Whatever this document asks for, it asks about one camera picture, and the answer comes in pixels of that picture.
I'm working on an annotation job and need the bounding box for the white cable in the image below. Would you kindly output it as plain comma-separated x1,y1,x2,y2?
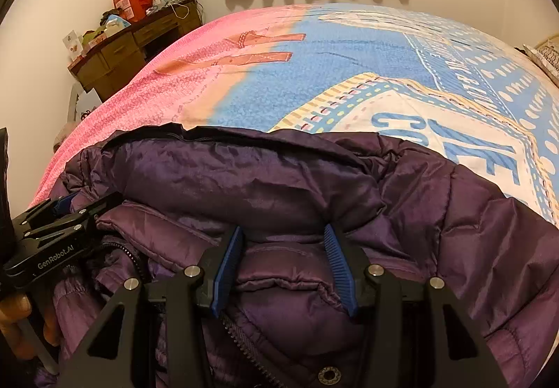
169,1,189,23

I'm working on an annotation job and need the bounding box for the person's left hand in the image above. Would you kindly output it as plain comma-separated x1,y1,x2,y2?
0,294,60,361

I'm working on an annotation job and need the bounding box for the patterned white pillow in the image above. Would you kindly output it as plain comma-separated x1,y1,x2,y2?
523,43,559,87

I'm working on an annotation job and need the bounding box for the printed blue pink bed sheet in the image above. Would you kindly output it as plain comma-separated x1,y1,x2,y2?
26,3,559,227

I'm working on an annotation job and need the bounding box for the white paper bag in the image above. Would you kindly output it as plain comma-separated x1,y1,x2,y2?
78,89,104,120

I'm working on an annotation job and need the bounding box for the pile of clothes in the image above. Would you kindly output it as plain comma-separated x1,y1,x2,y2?
52,122,73,151

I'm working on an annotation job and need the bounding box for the flat pink box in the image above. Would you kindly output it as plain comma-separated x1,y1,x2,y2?
67,36,108,68

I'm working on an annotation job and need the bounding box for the purple quilted jacket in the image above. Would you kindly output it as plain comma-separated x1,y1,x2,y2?
32,124,559,388

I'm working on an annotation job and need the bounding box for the red box on desk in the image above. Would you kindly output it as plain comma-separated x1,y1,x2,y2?
112,0,153,22

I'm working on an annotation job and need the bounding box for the light blue packet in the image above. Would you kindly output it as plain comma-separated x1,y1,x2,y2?
106,15,132,38

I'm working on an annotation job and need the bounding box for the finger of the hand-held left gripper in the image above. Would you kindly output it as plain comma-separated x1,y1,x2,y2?
24,191,125,255
16,195,80,236

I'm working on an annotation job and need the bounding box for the white picture card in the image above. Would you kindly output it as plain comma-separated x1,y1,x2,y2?
62,29,85,64

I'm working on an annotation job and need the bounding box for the grey metal frame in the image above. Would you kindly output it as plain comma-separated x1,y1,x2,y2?
67,81,84,123

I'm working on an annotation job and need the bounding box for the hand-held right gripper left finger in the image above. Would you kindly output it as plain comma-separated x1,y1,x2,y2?
57,225,245,388

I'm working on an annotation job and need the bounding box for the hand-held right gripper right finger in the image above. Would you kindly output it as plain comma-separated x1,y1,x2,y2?
323,223,510,388

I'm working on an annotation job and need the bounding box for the brown wooden desk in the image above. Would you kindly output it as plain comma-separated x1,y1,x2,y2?
67,0,204,103

